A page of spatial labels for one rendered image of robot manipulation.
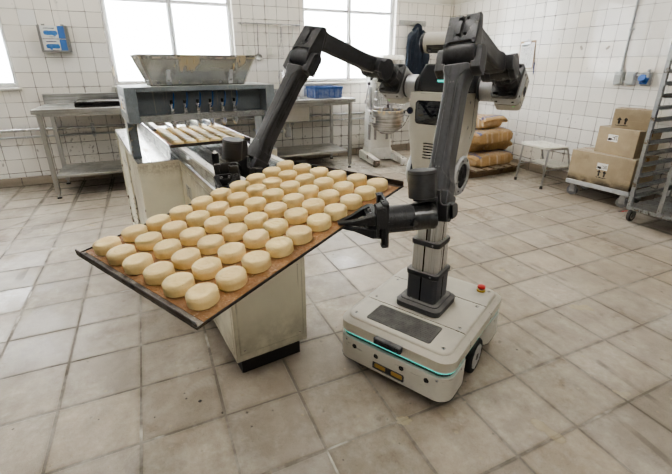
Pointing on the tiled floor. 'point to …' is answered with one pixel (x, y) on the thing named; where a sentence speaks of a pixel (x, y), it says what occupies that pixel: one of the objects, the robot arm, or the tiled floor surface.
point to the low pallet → (492, 169)
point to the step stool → (546, 157)
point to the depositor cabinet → (152, 177)
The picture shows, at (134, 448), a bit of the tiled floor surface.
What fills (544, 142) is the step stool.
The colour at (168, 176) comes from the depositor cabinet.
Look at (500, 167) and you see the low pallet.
